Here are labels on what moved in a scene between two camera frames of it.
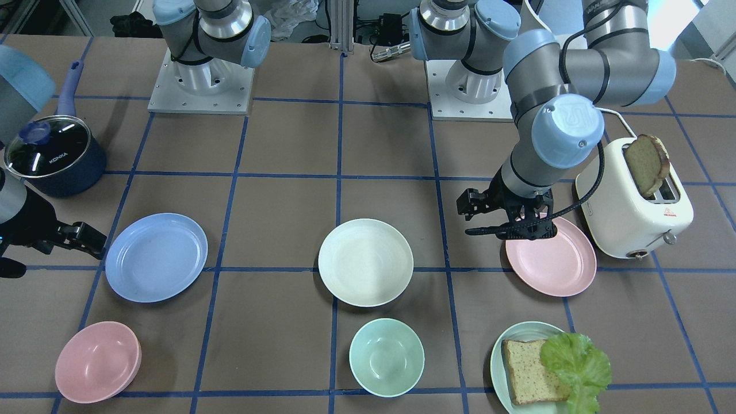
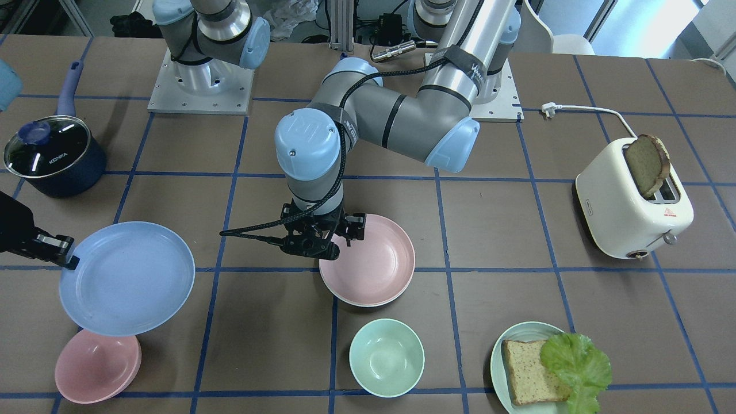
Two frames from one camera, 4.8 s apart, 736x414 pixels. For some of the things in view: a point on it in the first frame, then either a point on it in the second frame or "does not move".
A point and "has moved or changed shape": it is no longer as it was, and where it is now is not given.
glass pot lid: (49, 145) does not move
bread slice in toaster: (648, 163) does not move
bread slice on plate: (532, 379) does not move
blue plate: (155, 256) has moved or changed shape
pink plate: (561, 265) → (374, 271)
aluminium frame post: (341, 25) does not move
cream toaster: (623, 220) does not move
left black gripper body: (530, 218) → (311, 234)
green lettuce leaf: (584, 369) does not move
